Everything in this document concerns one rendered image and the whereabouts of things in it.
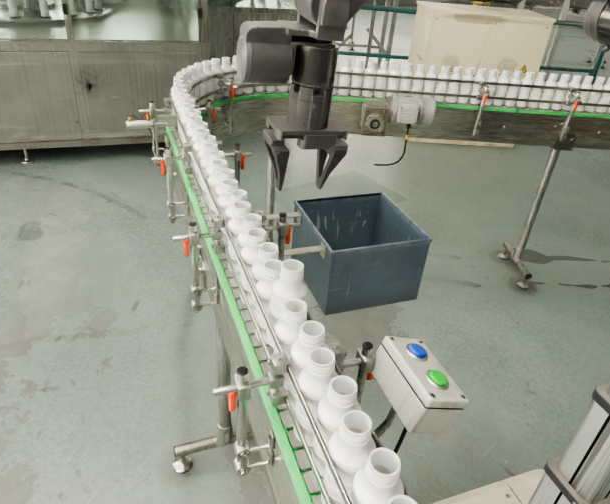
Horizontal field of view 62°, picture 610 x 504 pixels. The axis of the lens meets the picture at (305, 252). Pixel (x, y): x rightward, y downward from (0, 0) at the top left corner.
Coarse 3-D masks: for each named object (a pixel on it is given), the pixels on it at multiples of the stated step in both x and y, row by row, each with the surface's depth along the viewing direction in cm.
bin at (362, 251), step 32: (320, 224) 166; (352, 224) 171; (384, 224) 169; (416, 224) 150; (320, 256) 143; (352, 256) 137; (384, 256) 142; (416, 256) 146; (320, 288) 146; (352, 288) 144; (384, 288) 148; (416, 288) 153
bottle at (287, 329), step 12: (288, 300) 80; (300, 300) 80; (288, 312) 78; (300, 312) 78; (276, 324) 82; (288, 324) 79; (300, 324) 79; (288, 336) 79; (276, 348) 82; (288, 348) 80
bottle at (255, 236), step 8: (248, 232) 97; (256, 232) 99; (264, 232) 98; (248, 240) 97; (256, 240) 96; (264, 240) 97; (248, 248) 98; (256, 248) 97; (248, 256) 98; (256, 256) 98; (248, 264) 98; (248, 288) 101; (240, 296) 105; (248, 296) 102
